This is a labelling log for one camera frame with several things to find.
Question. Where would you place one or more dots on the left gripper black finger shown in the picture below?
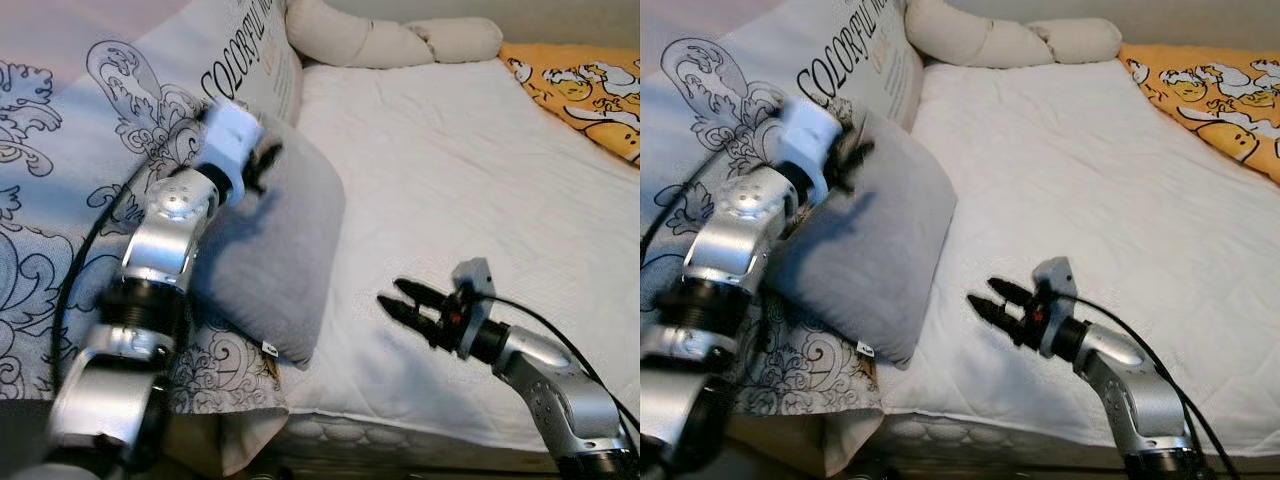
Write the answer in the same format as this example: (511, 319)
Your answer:
(857, 158)
(270, 160)

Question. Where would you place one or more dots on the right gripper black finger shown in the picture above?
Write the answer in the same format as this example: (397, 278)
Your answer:
(997, 318)
(1010, 292)
(422, 295)
(412, 320)

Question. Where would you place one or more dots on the grey pillow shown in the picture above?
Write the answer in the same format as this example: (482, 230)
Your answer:
(290, 240)
(890, 240)

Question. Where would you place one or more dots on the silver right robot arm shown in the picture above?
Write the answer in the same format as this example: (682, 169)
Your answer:
(560, 390)
(1140, 390)

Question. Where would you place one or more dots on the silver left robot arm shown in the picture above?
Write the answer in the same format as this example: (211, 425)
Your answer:
(160, 250)
(735, 250)

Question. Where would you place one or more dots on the white quilted mattress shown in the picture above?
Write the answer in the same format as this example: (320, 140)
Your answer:
(1050, 170)
(450, 170)

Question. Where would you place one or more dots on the printed grey headboard cushion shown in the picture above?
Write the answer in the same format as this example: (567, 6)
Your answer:
(60, 120)
(700, 110)

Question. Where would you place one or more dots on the cream bolster pillow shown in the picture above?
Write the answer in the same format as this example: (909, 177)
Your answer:
(990, 40)
(370, 40)

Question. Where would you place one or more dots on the yellow cartoon egg blanket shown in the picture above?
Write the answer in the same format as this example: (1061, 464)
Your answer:
(590, 90)
(1210, 90)

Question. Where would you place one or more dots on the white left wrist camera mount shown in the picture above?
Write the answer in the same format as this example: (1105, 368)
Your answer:
(808, 135)
(230, 135)

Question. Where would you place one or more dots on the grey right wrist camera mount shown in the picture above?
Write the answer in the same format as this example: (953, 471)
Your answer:
(1055, 275)
(475, 275)

